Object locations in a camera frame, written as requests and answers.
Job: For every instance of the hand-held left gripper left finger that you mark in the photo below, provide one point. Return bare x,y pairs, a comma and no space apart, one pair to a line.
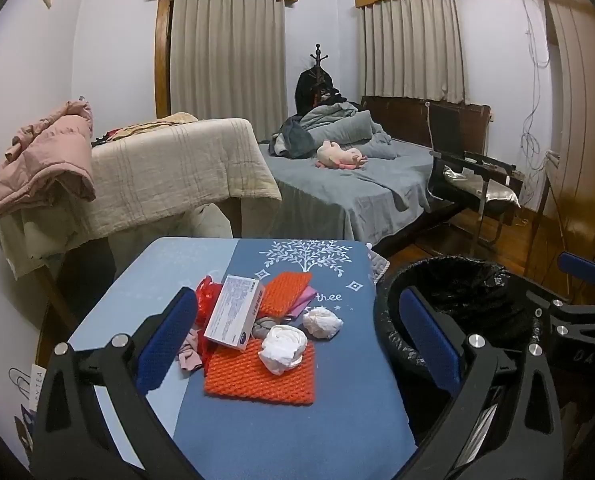
165,345

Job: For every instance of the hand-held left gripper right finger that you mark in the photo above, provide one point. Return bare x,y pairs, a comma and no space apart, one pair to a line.
430,340

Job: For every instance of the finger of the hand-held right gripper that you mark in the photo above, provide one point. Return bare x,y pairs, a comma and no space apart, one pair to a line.
580,265
547,305

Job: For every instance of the red plastic bag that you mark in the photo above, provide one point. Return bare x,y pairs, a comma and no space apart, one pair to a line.
208,297

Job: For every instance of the black trash bin with liner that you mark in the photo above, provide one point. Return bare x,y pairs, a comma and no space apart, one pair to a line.
477,285

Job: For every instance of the white medicine box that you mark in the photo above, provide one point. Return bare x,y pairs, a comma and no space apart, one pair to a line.
232,310

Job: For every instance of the small white tissue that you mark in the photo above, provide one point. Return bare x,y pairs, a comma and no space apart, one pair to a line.
322,322

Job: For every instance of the large white tissue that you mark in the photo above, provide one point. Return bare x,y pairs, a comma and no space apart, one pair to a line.
282,347

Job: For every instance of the pink face mask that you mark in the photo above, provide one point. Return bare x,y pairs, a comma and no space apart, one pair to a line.
305,302

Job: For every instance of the small orange foam mesh pad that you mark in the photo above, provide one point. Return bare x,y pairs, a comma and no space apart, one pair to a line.
285,292

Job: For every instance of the pale pink crumpled scrap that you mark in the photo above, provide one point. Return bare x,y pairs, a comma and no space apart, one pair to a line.
192,355

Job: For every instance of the large orange foam mesh pad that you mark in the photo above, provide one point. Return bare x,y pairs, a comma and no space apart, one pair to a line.
247,380

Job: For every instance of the grey crumpled cloth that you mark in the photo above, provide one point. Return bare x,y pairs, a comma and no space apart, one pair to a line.
262,329

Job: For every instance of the silver seat cushion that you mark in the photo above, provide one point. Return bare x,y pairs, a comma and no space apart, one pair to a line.
482,187

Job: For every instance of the wooden wardrobe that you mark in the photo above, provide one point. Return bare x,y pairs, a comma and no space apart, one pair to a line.
577,135

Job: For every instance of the white printed bag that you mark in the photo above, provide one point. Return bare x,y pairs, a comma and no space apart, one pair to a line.
32,385

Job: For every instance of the blue tree print tablecloth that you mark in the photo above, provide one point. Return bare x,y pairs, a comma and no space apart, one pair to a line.
287,440

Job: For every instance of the bed with grey sheet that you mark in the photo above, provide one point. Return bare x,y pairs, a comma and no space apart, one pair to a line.
337,195

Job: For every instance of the beige blanket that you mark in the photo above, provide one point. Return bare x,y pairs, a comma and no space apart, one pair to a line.
167,170

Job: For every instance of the black armchair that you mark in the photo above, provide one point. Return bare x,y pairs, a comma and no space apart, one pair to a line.
447,125

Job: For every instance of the pink plush toy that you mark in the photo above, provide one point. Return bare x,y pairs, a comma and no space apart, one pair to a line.
337,155

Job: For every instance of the pink padded jacket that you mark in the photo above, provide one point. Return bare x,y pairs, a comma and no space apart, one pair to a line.
47,160

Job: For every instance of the dark wooden headboard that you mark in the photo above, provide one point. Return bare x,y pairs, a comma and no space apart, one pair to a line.
402,120

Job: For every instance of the tan folded cloth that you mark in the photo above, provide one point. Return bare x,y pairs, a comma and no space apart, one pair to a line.
172,120

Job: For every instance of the grey duvet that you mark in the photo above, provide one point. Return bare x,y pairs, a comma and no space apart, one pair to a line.
342,127

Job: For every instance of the dark clothes pile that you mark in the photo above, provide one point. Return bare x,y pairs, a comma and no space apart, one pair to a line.
297,142

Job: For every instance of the narrow beige curtain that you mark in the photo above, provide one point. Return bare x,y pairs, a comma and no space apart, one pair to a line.
412,50

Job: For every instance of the black hanging coat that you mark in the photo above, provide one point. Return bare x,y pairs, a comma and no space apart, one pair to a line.
310,90

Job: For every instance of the wide beige curtain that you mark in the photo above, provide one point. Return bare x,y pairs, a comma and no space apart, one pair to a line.
227,60

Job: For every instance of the wooden coat rack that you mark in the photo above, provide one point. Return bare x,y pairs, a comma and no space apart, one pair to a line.
319,60

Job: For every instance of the wooden window frame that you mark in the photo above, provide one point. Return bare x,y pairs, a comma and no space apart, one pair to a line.
162,60

